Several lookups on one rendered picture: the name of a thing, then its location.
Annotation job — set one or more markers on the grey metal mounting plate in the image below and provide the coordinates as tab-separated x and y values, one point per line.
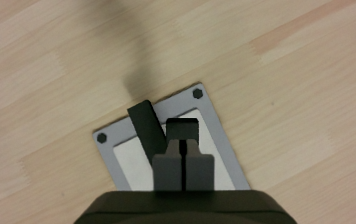
178	105

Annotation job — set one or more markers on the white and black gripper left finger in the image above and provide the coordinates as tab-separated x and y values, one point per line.
167	172

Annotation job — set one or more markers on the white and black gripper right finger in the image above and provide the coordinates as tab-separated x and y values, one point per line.
198	168

